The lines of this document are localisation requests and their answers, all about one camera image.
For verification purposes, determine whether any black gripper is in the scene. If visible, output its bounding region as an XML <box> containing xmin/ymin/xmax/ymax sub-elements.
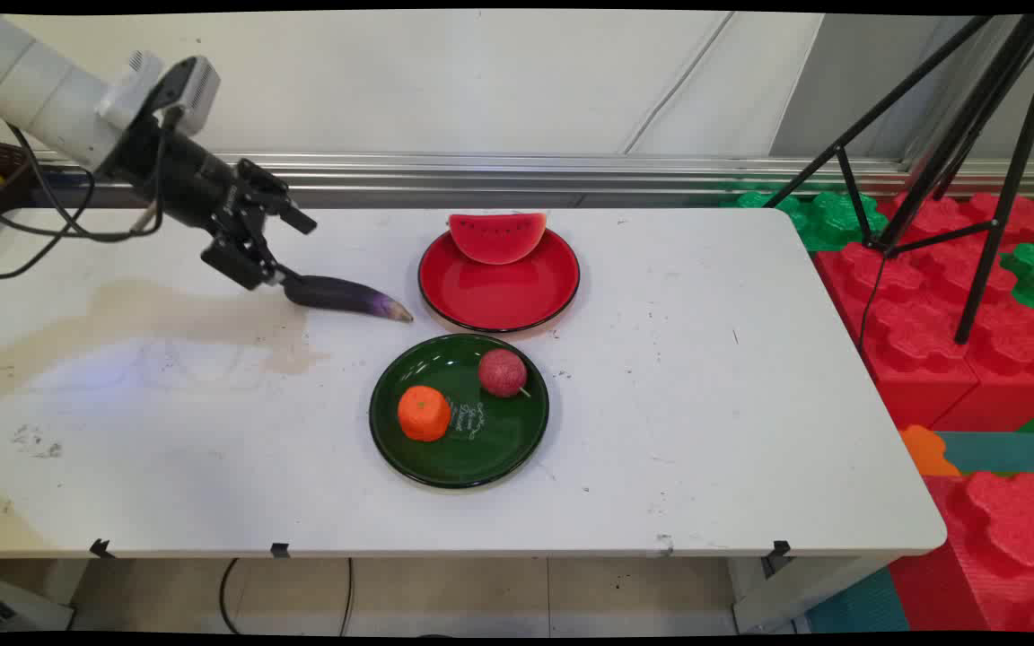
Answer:
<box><xmin>101</xmin><ymin>118</ymin><xmax>319</xmax><ymax>292</ymax></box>

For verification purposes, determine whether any orange toy tangerine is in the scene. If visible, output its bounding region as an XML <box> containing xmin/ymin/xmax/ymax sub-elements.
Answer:
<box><xmin>397</xmin><ymin>385</ymin><xmax>453</xmax><ymax>443</ymax></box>

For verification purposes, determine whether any purple toy eggplant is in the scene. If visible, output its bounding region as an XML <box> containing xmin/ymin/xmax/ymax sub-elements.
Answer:
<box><xmin>281</xmin><ymin>274</ymin><xmax>415</xmax><ymax>323</ymax></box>

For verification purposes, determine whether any toy watermelon slice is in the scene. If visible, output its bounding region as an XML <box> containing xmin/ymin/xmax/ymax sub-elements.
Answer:
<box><xmin>447</xmin><ymin>212</ymin><xmax>548</xmax><ymax>266</ymax></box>

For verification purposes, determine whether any red enamel plate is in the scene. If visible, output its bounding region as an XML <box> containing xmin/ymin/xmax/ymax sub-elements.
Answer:
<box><xmin>417</xmin><ymin>226</ymin><xmax>582</xmax><ymax>335</ymax></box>

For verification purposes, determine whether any red toy apple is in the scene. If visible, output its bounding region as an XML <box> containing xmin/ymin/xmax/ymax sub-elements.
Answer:
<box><xmin>478</xmin><ymin>348</ymin><xmax>532</xmax><ymax>399</ymax></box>

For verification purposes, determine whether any green enamel plate with lettering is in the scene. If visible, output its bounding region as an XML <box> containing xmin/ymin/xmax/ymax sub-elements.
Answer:
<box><xmin>369</xmin><ymin>334</ymin><xmax>551</xmax><ymax>490</ymax></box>

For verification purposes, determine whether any white table leg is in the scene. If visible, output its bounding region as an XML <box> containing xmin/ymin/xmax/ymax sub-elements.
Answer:
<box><xmin>729</xmin><ymin>554</ymin><xmax>897</xmax><ymax>634</ymax></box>

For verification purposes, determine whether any orange foam piece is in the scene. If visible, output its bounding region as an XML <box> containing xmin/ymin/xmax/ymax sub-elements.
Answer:
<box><xmin>898</xmin><ymin>424</ymin><xmax>963</xmax><ymax>478</ymax></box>

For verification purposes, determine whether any teal foam mat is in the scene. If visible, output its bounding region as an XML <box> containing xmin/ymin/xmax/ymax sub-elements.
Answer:
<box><xmin>933</xmin><ymin>429</ymin><xmax>1034</xmax><ymax>478</ymax></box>

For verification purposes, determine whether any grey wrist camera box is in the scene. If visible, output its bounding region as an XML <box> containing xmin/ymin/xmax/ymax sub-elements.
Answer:
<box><xmin>97</xmin><ymin>51</ymin><xmax>222</xmax><ymax>137</ymax></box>

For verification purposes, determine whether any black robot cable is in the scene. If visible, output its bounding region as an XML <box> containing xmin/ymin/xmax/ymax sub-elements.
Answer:
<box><xmin>0</xmin><ymin>102</ymin><xmax>170</xmax><ymax>281</ymax></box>

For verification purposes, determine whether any aluminium wall rail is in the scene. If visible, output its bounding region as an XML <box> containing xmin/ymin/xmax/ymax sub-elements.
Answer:
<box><xmin>28</xmin><ymin>149</ymin><xmax>1034</xmax><ymax>200</ymax></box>

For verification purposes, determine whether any black floor cable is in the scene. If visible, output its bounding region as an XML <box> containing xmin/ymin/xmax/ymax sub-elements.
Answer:
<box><xmin>217</xmin><ymin>557</ymin><xmax>243</xmax><ymax>634</ymax></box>

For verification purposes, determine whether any black camera tripod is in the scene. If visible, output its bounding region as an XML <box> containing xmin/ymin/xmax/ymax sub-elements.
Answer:
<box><xmin>762</xmin><ymin>13</ymin><xmax>1034</xmax><ymax>347</ymax></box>

